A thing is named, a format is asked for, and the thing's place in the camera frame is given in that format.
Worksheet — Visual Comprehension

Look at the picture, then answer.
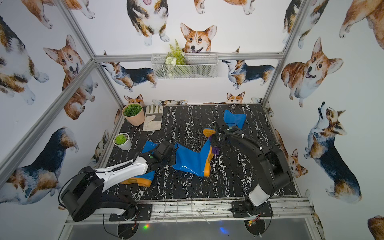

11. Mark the fern with white flower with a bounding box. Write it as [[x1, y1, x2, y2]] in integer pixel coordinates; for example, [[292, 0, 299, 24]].
[[165, 40, 187, 79]]

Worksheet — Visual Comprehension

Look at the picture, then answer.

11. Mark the small white plant pot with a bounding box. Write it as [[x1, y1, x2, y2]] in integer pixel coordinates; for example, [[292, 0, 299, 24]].
[[114, 133, 132, 151]]

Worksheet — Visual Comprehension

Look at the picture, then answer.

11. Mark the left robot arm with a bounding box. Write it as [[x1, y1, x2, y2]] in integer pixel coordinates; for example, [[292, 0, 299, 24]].
[[59, 140, 179, 222]]

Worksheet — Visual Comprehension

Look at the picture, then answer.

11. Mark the pink ribbed plant pot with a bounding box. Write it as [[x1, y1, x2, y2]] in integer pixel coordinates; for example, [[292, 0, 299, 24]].
[[122, 104, 145, 126]]

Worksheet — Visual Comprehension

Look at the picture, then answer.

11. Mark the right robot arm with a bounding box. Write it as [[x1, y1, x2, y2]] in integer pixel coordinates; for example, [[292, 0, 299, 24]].
[[212, 118, 293, 213]]

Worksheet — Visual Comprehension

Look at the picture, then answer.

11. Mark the blue rubber boot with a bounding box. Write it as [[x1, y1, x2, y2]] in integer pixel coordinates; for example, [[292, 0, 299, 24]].
[[203, 110, 247, 138], [173, 140, 214, 177], [120, 141, 157, 187]]

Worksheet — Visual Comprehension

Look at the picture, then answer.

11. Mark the aluminium front rail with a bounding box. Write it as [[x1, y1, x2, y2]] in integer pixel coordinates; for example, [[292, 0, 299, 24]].
[[64, 197, 314, 226]]

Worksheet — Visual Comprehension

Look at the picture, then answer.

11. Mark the white wire wall basket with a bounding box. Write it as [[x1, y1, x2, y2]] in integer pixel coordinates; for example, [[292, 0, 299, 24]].
[[151, 53, 219, 79]]

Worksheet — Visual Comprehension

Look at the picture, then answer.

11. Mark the blue rubber boot back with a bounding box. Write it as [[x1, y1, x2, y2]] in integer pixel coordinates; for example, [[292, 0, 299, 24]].
[[203, 110, 247, 138]]

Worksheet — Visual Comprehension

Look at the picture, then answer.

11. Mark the green plant in pink pot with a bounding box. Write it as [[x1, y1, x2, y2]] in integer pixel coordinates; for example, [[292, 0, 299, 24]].
[[123, 104, 143, 117]]

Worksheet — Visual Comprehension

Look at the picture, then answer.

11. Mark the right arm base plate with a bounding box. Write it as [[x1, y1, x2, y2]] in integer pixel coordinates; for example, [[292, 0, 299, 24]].
[[229, 200, 274, 218]]

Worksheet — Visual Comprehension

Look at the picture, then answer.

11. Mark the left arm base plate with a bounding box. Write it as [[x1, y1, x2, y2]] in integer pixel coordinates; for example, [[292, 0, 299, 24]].
[[109, 204, 153, 222]]

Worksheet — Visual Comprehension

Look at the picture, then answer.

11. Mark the green moss in white pot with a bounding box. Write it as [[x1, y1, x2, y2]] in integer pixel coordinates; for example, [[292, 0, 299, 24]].
[[114, 134, 128, 145]]

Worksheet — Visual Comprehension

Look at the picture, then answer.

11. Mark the purple cloth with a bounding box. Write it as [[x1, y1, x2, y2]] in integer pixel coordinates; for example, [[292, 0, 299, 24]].
[[209, 136, 220, 156]]

